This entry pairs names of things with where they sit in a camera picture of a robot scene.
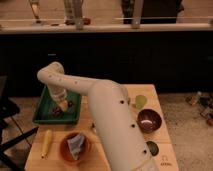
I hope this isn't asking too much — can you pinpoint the grey crumpled cloth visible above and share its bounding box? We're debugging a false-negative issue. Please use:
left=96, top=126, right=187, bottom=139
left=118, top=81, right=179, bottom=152
left=67, top=133, right=85, bottom=160

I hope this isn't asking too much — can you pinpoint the black chair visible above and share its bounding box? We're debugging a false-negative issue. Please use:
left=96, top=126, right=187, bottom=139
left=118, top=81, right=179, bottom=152
left=0, top=75, right=39, bottom=171

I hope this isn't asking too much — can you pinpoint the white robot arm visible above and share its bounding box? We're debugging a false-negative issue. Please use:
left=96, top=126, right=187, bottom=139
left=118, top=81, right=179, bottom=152
left=37, top=62, right=159, bottom=171

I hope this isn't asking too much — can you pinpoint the green plastic tray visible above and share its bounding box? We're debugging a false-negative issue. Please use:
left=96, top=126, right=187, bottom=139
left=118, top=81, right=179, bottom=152
left=33, top=87, right=81, bottom=125

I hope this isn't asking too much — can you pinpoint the green cup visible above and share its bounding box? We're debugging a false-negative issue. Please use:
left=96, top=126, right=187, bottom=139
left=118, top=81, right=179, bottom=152
left=135, top=95, right=147, bottom=109

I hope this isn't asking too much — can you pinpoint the yellow corn cob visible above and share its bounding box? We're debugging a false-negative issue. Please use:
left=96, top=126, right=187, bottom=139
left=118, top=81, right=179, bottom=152
left=41, top=130, right=53, bottom=158

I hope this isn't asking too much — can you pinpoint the orange bowl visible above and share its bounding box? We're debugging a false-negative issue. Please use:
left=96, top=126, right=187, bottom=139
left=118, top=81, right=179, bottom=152
left=59, top=132, right=91, bottom=165

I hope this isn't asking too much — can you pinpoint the dark red grape bunch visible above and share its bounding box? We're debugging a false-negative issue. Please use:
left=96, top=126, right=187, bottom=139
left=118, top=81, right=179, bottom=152
left=52, top=101, right=73, bottom=116

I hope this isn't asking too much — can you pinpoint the dark round lid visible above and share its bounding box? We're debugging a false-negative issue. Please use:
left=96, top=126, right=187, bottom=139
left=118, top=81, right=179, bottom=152
left=146, top=141, right=159, bottom=156

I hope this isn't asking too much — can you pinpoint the dark purple bowl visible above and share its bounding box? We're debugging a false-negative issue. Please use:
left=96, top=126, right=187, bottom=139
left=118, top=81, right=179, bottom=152
left=137, top=109, right=162, bottom=133

